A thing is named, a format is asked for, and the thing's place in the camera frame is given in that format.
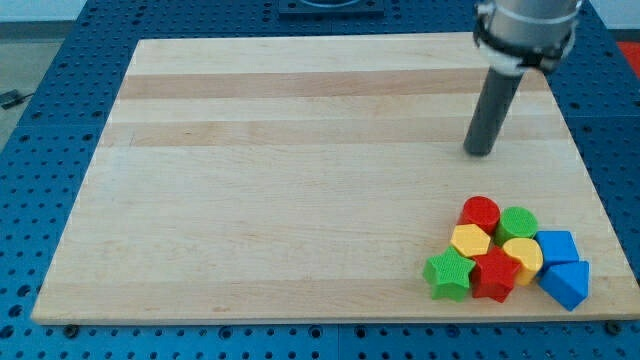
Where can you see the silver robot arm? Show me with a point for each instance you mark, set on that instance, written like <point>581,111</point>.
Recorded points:
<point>517,35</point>

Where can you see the green star block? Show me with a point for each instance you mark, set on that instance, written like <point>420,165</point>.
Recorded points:
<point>448,274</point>

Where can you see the red star block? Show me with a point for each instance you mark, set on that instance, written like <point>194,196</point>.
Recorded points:
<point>494,275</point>

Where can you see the wooden board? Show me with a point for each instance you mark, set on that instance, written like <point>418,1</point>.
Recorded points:
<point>307,180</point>

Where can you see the yellow hexagon block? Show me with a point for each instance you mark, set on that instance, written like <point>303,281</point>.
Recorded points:
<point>470,240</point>

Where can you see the red cylinder block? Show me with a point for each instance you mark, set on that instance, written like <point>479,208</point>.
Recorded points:
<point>481,211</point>

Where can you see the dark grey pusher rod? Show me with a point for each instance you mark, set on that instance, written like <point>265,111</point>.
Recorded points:
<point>495,99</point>

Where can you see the green cylinder block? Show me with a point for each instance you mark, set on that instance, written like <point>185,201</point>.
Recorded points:
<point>515,222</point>

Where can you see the yellow heart block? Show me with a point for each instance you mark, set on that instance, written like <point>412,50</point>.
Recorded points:
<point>529,254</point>

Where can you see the blue cube block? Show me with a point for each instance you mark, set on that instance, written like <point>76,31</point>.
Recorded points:
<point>557,246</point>

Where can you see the blue triangle block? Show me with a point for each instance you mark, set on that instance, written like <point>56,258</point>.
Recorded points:
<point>568,283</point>

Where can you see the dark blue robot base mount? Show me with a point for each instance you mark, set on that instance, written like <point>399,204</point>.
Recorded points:
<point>295,8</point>

